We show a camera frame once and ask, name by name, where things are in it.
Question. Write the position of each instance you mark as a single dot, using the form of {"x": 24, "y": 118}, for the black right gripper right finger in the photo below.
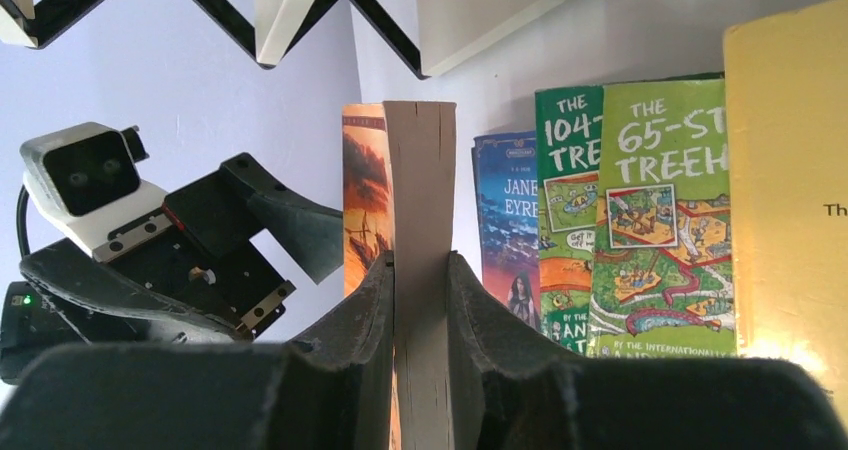
{"x": 512, "y": 388}

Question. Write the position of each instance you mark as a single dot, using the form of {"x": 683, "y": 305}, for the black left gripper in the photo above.
{"x": 201, "y": 280}

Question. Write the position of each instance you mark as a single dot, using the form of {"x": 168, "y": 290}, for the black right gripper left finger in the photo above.
{"x": 327, "y": 388}

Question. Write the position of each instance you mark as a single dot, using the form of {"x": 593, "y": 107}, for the orange paperback book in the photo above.
{"x": 399, "y": 164}

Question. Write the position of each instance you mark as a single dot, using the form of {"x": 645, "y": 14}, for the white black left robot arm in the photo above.
{"x": 30, "y": 326}

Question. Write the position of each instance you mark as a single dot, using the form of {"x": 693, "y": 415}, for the light green treehouse book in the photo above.
{"x": 662, "y": 276}

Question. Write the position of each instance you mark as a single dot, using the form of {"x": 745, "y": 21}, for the Jane Eyre blue book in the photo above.
{"x": 505, "y": 178}

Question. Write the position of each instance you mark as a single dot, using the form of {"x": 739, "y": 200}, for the cream three-tier shelf rack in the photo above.
{"x": 450, "y": 31}

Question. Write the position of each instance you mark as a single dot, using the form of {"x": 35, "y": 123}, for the dark green treehouse book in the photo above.
{"x": 568, "y": 130}

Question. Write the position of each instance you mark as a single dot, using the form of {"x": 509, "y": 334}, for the yellow book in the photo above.
{"x": 786, "y": 102}

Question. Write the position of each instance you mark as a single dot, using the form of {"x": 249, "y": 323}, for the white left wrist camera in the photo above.
{"x": 84, "y": 181}

